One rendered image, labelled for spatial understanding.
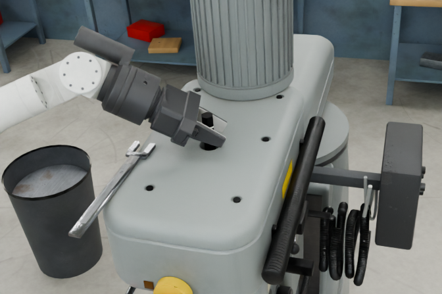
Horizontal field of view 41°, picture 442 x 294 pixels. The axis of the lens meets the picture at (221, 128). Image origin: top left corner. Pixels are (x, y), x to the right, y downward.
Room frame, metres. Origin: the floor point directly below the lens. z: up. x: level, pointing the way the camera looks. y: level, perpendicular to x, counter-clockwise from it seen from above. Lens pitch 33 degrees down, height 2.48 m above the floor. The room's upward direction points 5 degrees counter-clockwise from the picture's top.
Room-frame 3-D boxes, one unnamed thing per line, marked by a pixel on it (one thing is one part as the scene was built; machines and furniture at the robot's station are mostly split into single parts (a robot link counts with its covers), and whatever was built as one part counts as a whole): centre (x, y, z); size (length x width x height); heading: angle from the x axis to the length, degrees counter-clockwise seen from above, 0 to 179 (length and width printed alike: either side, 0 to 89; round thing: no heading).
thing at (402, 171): (1.04, -0.39, 1.62); 0.20 x 0.09 x 0.21; 161
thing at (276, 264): (0.85, -0.13, 1.79); 0.45 x 0.04 x 0.04; 161
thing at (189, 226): (0.88, 0.02, 1.81); 0.47 x 0.26 x 0.16; 161
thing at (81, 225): (0.77, 0.18, 1.89); 0.24 x 0.04 x 0.01; 158
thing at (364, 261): (1.06, -0.25, 1.45); 0.18 x 0.16 x 0.21; 161
